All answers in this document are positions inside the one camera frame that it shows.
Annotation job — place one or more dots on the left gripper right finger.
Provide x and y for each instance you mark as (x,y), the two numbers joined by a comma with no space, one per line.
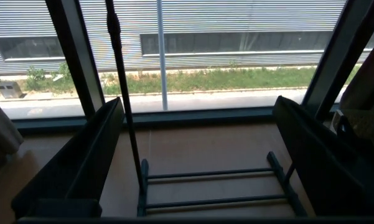
(323,174)

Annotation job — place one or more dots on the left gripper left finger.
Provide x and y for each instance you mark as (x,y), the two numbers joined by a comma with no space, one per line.
(81,168)

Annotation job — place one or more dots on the black clothes rack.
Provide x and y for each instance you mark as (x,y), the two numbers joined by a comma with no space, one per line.
(124,93)

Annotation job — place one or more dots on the window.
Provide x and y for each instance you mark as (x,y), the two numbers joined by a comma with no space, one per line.
(81,62)

